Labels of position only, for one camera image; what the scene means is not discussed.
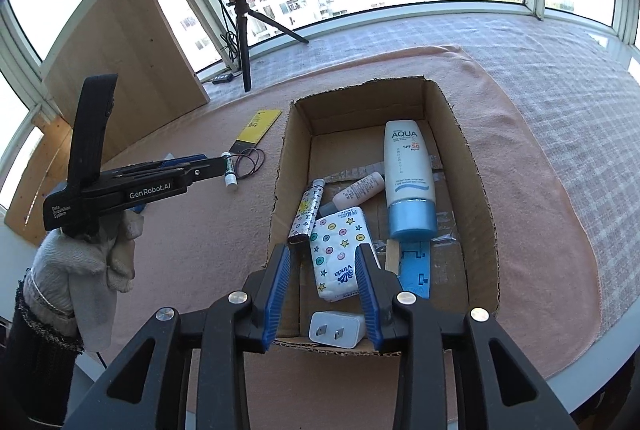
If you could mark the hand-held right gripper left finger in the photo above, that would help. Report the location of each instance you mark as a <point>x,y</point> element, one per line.
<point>277,295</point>

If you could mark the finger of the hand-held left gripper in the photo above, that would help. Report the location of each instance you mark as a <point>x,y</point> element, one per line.
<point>187,159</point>
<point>210,167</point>

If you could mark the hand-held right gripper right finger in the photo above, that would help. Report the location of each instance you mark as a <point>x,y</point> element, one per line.
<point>367,295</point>

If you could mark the white charger plug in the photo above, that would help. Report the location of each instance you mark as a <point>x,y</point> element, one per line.
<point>332,330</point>

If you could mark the white patterned tissue pack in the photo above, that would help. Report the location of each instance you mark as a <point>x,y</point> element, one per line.
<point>335,255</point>

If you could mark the blue folding phone stand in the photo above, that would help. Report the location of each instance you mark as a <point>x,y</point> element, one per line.
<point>415,270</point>

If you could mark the silver patterned lighter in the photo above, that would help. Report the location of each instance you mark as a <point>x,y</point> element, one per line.
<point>305,215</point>

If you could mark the small pink cosmetic bottle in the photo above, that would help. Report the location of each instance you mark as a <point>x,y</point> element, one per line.
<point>357,192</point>

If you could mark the white sunscreen tube blue cap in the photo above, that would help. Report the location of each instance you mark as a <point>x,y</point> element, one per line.
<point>407,180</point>

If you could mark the cardboard box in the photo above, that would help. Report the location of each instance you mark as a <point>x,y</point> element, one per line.
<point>480,210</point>

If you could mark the person's left forearm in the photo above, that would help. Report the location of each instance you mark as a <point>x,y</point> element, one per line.
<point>35,360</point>

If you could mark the person's left hand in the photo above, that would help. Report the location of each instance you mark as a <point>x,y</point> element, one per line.
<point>65,270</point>

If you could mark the yellow and black card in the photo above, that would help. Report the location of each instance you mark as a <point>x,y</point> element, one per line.
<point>260,122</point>

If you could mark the black power strip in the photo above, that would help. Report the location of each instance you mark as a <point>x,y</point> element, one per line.
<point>224,77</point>

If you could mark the light wooden panel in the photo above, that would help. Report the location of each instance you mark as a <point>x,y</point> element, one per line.
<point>35,180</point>

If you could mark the upright wooden board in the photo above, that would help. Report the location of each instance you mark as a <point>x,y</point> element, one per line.
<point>125,59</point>

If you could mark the black tripod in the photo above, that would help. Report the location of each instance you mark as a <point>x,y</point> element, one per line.
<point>245,49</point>

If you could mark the pink table mat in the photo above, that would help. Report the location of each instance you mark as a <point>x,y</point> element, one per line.
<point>540,235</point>

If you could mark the grey checked blanket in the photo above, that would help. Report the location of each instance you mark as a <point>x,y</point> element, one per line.
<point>575,84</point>

